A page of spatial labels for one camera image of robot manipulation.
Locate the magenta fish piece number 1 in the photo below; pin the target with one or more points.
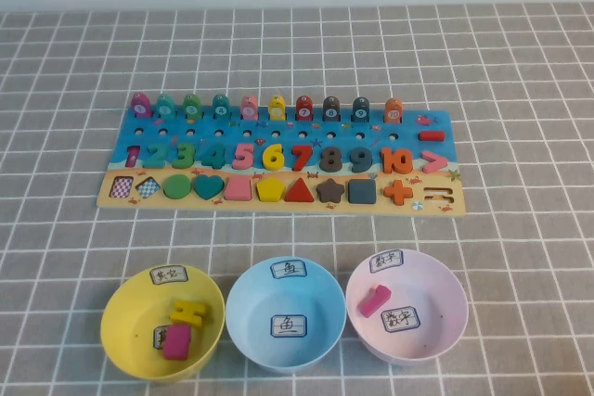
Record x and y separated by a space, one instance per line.
140 106

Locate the red wooden triangle piece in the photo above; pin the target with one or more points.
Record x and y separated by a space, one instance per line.
300 194

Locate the yellow wooden pentagon piece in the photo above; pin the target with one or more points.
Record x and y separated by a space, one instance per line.
271 190

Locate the brown wooden star piece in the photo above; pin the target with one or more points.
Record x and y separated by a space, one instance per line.
331 191

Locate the colourful wooden number puzzle board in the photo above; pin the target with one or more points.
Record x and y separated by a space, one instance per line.
283 129

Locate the pink wooden trapezoid piece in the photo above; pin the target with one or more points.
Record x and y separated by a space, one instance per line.
238 189

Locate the red fish piece number 7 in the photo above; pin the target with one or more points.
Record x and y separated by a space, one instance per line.
304 108

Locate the slate wooden square piece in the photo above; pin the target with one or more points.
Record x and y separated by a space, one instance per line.
362 191

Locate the yellow fish piece number 6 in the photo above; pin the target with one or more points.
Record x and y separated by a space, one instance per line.
276 108

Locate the pink fish piece number 5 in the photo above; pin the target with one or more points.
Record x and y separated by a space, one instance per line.
249 108

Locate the teal wooden heart piece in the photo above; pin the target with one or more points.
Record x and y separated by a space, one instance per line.
208 186

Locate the slate fish piece number 9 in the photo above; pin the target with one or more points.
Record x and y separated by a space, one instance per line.
361 110

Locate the dark teal fish piece number 4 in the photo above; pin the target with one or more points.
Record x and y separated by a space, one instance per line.
221 107

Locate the orange fish piece number 10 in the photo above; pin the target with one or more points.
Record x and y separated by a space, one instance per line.
393 111

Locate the green wooden circle piece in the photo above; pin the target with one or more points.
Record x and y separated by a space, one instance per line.
177 187

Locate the green fish piece number 3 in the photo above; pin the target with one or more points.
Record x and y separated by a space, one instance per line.
191 106

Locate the teal fish piece number 2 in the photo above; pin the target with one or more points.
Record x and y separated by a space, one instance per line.
165 106

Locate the light blue plastic bowl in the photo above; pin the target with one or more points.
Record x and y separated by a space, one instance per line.
285 349

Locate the pink plastic bowl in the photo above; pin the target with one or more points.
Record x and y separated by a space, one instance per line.
431 298

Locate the magenta wooden rectangle piece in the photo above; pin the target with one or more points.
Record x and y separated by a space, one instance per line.
176 342

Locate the yellow plastic bowl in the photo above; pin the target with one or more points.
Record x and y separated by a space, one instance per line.
134 322

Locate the red wooden numeral 7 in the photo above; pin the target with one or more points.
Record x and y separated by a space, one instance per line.
302 157

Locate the yellow wooden numeral 6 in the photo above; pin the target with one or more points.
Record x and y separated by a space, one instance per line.
269 159

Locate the brown wooden numeral 8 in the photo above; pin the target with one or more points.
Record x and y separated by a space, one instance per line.
330 159

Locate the pink wooden numeral 5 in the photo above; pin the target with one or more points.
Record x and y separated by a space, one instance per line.
245 160

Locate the slate wooden numeral 9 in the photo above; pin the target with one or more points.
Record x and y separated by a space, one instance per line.
366 155

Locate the dark teal wooden numeral 4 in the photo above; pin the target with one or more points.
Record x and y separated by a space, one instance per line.
216 160

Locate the orange wooden numeral 10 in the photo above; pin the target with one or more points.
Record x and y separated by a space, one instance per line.
386 162

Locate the orange wooden plus sign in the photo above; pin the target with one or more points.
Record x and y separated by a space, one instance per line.
397 192

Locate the green wooden numeral 3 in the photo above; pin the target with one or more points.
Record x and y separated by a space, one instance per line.
185 156

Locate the grey white-checked tablecloth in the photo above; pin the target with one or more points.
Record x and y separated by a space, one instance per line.
297 57

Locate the red wooden minus sign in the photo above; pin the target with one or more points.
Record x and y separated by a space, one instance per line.
431 136

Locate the teal wooden numeral 2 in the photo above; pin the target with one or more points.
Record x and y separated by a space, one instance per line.
157 163

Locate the pink wooden greater-than sign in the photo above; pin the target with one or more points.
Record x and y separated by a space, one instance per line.
438 161

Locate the magenta wooden numeral 1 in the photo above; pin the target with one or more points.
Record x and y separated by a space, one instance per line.
373 301

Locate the yellow wooden equals sign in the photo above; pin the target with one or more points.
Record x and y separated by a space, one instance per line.
188 313

